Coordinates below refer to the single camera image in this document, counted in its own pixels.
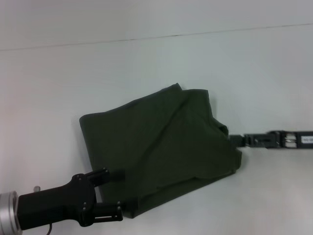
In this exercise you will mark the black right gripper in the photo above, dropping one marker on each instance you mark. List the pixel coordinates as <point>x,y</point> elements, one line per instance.
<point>298,139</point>

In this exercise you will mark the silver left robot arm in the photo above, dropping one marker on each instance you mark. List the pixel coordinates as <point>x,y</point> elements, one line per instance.
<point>8,213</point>

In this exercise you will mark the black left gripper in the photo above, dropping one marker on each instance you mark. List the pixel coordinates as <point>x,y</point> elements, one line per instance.
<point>58,203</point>

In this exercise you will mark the dark green FREE t-shirt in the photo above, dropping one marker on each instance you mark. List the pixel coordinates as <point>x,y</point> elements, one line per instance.
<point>159,147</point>

